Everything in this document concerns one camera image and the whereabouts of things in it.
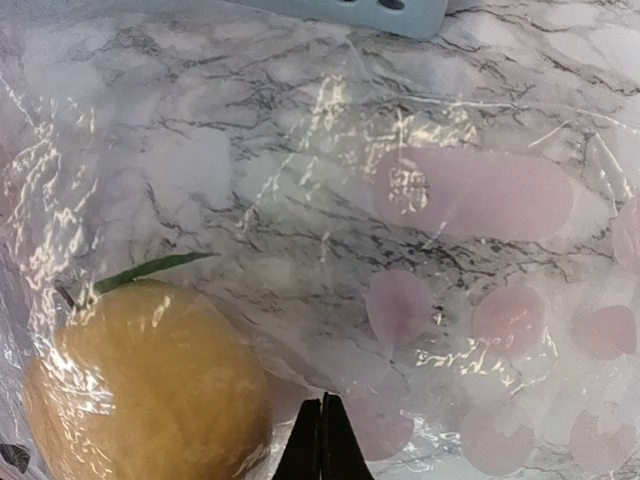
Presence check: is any clear zip top bag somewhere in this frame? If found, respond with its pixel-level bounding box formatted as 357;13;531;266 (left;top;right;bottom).
1;1;639;479

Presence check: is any orange fake peach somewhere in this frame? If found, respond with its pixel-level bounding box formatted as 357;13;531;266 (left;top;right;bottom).
24;253;272;479

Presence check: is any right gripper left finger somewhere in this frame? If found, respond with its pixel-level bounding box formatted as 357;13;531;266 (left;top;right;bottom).
274;399;321;480

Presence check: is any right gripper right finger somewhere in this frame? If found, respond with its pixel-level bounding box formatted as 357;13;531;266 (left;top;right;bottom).
322;393;373;480

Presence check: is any light blue plastic basket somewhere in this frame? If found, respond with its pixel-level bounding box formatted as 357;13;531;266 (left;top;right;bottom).
239;0;449;40

